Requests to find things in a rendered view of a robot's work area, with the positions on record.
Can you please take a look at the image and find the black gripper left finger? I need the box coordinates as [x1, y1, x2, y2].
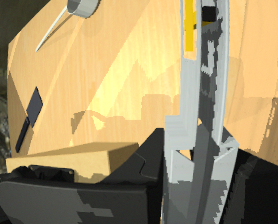
[0, 128, 164, 224]

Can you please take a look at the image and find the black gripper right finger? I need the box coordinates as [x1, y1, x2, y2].
[219, 148, 278, 224]

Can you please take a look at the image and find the grey saucepan with long handle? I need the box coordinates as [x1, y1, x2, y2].
[35, 0, 98, 52]

